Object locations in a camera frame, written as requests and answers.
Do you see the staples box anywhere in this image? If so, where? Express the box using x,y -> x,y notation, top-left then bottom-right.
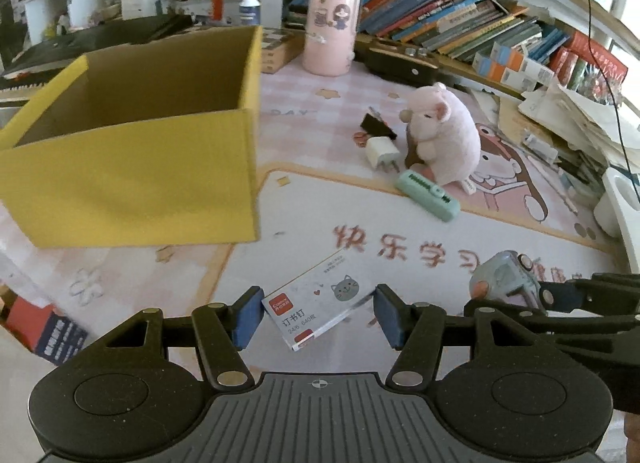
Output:
262,249 -> 375,351

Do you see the grey toy car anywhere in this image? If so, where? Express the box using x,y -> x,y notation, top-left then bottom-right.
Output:
469,249 -> 544,310

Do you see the pink plush pig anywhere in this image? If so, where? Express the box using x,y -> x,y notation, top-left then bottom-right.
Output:
399,82 -> 482,196

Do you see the pink cartoon desk mat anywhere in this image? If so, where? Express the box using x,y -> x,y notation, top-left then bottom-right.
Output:
1,62 -> 627,336

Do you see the white power adapter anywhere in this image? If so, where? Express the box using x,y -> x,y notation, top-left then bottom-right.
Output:
364,136 -> 400,172

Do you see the yellow cardboard box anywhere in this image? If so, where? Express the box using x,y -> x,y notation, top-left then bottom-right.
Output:
1,27 -> 262,247

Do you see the black binder clip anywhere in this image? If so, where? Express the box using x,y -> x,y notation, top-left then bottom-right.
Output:
360,107 -> 397,142

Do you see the stack of loose papers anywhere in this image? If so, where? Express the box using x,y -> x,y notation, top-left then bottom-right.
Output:
488,84 -> 639,176

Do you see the black brown ukulele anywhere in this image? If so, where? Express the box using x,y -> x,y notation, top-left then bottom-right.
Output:
355,34 -> 524,100

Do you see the orange white box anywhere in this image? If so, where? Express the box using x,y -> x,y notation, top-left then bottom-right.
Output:
472,43 -> 555,93

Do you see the red box of books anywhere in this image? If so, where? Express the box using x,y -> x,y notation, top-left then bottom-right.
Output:
548,31 -> 628,84

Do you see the wooden chessboard box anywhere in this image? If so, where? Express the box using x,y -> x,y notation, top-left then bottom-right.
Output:
262,28 -> 305,74

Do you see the white spray bottle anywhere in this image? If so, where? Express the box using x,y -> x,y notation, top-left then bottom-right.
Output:
239,0 -> 260,26

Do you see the black keyboard piano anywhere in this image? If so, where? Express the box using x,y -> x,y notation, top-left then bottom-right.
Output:
1,15 -> 193,90

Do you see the row of books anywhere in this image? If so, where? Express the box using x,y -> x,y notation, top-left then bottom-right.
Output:
286,0 -> 570,66

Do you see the pink cylindrical container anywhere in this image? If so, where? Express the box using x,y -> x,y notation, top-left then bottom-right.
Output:
303,0 -> 362,78

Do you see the black charging cable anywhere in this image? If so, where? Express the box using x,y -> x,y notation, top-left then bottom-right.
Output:
562,0 -> 637,174

